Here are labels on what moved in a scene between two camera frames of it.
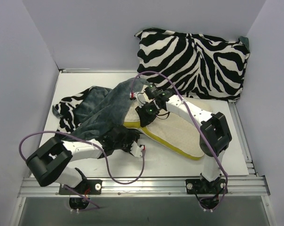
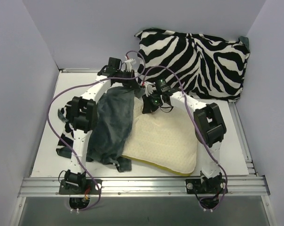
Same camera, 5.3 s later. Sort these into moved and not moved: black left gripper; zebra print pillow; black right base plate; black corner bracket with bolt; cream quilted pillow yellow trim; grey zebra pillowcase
Moved: black left gripper; grey zebra pillowcase; cream quilted pillow yellow trim
Not moved: black right base plate; black corner bracket with bolt; zebra print pillow
